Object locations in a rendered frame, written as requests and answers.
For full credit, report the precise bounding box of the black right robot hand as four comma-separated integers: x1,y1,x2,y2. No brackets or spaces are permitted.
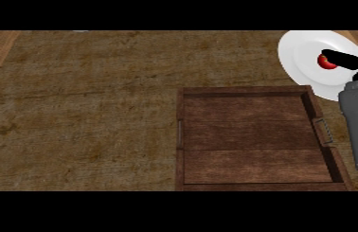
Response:
320,48,358,82

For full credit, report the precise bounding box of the red tomato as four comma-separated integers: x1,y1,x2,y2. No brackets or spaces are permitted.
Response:
317,53,339,70

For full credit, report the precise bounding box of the white plate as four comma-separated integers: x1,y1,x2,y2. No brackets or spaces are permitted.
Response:
277,29,358,102

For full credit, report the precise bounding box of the brown wooden tray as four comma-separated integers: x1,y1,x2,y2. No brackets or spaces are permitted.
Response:
175,85,356,192

